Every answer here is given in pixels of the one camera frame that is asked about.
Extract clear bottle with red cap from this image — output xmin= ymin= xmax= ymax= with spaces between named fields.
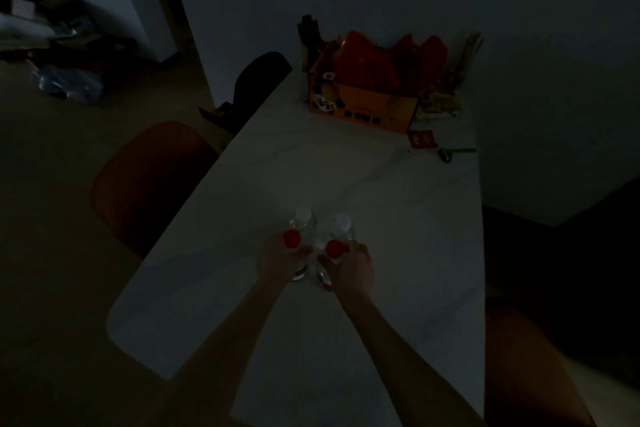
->
xmin=316 ymin=240 xmax=353 ymax=292
xmin=282 ymin=229 xmax=315 ymax=283

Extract person's left forearm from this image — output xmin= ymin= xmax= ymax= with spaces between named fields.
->
xmin=137 ymin=280 xmax=287 ymax=427

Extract pale flat packet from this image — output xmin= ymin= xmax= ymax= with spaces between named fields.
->
xmin=416 ymin=89 xmax=463 ymax=120

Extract person's left hand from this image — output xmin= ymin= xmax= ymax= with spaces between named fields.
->
xmin=256 ymin=232 xmax=314 ymax=288

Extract brown chair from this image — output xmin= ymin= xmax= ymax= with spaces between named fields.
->
xmin=90 ymin=120 xmax=221 ymax=259

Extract red bags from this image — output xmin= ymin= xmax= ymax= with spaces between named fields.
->
xmin=334 ymin=30 xmax=449 ymax=93

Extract person's right forearm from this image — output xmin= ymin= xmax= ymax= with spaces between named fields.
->
xmin=338 ymin=295 xmax=488 ymax=427

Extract clear plastic bag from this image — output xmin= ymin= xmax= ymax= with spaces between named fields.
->
xmin=31 ymin=63 xmax=105 ymax=105

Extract person's right hand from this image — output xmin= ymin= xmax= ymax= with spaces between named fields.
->
xmin=317 ymin=239 xmax=376 ymax=306

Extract bundle of dried stalks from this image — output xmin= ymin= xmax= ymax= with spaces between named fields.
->
xmin=440 ymin=31 xmax=485 ymax=92

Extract orange cardboard box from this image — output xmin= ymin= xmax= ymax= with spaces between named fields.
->
xmin=307 ymin=44 xmax=420 ymax=135

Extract pile of clutter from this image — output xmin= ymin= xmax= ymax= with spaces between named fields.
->
xmin=0 ymin=0 xmax=138 ymax=64

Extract green-handled tool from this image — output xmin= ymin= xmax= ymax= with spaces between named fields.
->
xmin=437 ymin=147 xmax=478 ymax=163

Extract clear bottle with white cap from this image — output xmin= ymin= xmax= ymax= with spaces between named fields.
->
xmin=327 ymin=213 xmax=358 ymax=248
xmin=289 ymin=207 xmax=319 ymax=248

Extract dark brown object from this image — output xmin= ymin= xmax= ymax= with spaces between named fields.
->
xmin=297 ymin=14 xmax=327 ymax=73

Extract black chair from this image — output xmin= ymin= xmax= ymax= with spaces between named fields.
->
xmin=199 ymin=51 xmax=294 ymax=136

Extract small red packet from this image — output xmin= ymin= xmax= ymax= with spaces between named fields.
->
xmin=407 ymin=129 xmax=439 ymax=150

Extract person's leg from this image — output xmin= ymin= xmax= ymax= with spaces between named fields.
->
xmin=484 ymin=303 xmax=597 ymax=427

